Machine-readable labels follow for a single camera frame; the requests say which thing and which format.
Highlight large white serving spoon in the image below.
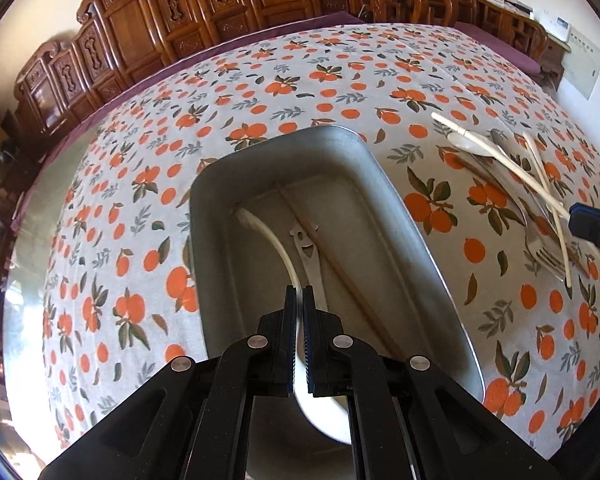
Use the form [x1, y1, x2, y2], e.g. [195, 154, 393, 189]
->
[236, 207, 351, 445]

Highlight cream plastic chopstick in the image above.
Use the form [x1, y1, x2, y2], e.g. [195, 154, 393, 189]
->
[431, 112, 570, 220]

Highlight steel fork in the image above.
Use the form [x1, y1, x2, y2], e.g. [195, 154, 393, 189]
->
[491, 159, 571, 285]

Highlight white ceramic spoon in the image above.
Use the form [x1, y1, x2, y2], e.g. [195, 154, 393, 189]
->
[446, 129, 501, 157]

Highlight metal rectangular utensil tray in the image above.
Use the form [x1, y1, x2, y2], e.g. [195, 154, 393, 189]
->
[189, 126, 507, 479]

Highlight orange print tablecloth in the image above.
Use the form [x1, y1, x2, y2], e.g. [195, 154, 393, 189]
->
[4, 24, 600, 469]

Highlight white router box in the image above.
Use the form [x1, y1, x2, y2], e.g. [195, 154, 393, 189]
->
[534, 10, 571, 42]

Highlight purple seat cushion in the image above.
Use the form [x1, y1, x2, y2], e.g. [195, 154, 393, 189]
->
[454, 22, 541, 76]

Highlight carved wooden armchair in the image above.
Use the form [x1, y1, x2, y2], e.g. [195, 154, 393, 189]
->
[427, 0, 548, 61]

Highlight wall electrical panel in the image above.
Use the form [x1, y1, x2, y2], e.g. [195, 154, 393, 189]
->
[562, 26, 600, 100]

